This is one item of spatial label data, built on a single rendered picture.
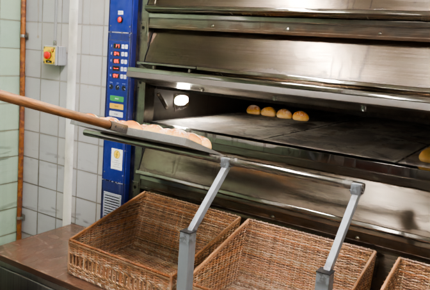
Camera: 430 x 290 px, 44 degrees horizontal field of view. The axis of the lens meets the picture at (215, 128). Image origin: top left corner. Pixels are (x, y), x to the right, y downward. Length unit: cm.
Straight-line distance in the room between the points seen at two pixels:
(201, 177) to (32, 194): 120
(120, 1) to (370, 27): 121
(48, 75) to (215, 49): 108
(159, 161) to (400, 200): 112
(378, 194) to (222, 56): 86
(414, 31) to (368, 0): 20
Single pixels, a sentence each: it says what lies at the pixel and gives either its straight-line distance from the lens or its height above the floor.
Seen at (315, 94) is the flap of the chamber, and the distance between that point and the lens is 200.
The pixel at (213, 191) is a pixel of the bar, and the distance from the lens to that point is 188.
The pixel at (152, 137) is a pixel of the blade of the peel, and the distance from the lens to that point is 192.
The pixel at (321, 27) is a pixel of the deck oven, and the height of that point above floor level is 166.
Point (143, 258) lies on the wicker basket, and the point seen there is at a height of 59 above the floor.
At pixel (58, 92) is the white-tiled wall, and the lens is 304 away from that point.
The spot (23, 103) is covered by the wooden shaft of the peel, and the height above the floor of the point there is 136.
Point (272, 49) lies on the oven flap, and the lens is 225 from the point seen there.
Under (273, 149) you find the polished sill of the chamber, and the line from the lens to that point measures 225.
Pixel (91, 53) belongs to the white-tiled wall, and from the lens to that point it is 285.
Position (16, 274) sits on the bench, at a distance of 259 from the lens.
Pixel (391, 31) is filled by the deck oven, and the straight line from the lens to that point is 208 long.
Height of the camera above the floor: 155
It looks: 8 degrees down
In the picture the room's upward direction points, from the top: 4 degrees clockwise
